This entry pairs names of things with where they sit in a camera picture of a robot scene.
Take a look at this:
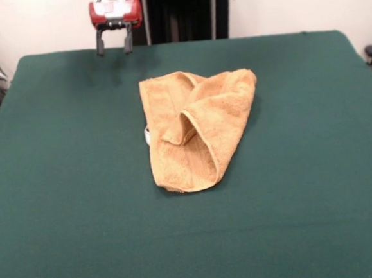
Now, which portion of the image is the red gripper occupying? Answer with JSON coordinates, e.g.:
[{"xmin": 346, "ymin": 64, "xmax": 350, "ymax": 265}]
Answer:
[{"xmin": 87, "ymin": 0, "xmax": 146, "ymax": 58}]

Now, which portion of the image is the tan terry towel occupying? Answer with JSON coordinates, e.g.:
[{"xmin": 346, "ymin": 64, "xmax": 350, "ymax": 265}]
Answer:
[{"xmin": 137, "ymin": 64, "xmax": 267, "ymax": 196}]

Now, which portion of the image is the dark green table cloth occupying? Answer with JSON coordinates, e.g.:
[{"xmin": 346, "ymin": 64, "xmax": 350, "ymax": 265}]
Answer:
[{"xmin": 0, "ymin": 26, "xmax": 372, "ymax": 278}]

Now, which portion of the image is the black stand frame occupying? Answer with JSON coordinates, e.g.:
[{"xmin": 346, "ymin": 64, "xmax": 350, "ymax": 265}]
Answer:
[{"xmin": 129, "ymin": 0, "xmax": 238, "ymax": 47}]

